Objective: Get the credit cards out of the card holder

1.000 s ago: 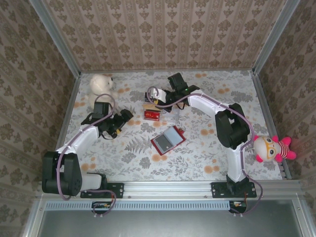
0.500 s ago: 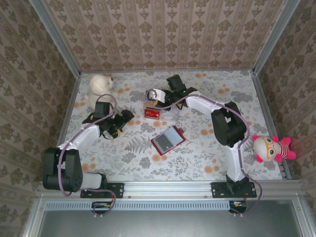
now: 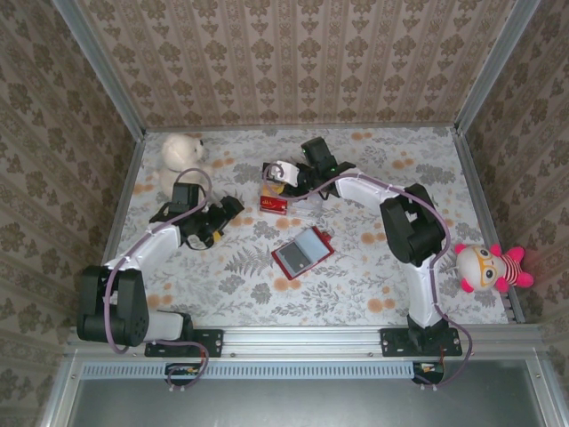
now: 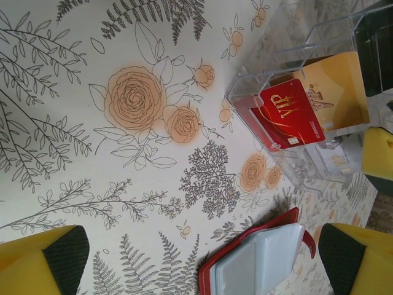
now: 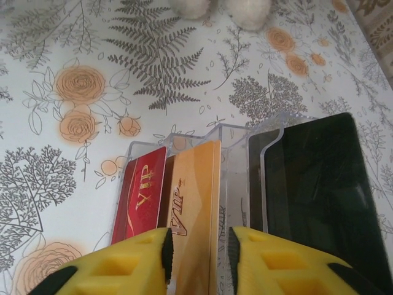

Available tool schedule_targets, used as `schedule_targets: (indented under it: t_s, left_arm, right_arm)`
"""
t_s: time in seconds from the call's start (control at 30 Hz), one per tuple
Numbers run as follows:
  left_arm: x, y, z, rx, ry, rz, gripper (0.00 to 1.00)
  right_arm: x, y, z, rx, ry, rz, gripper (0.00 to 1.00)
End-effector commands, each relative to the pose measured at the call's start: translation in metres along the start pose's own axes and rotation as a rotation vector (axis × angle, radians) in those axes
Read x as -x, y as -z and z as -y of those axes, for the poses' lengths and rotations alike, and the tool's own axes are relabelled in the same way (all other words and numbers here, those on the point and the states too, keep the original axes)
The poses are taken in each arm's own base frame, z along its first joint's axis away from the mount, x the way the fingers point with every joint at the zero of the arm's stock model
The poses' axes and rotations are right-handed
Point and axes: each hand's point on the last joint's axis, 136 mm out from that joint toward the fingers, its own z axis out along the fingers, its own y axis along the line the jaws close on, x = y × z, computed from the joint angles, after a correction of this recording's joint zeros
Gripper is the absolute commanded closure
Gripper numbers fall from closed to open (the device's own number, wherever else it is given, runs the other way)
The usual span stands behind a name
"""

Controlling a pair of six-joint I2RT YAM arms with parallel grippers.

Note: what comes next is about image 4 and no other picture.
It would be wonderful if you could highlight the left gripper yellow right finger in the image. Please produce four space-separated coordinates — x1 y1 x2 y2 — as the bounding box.
319 223 393 295

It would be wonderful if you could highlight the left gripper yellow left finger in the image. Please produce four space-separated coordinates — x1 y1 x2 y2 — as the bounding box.
0 225 90 295

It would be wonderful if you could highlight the red leather card holder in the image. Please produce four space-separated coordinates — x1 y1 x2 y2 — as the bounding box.
198 207 317 295

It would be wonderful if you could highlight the clear acrylic card stand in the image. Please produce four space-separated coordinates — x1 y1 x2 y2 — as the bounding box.
225 0 393 194

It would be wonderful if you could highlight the white VIP card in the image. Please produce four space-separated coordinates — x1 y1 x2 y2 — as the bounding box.
306 143 364 179

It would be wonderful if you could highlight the gold VIP card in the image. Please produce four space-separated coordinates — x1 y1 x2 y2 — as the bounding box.
291 50 371 133

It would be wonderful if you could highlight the red VIP card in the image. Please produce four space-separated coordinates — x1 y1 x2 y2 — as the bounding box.
249 78 325 152

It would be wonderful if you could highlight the black card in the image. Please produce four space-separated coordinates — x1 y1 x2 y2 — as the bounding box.
352 12 393 98

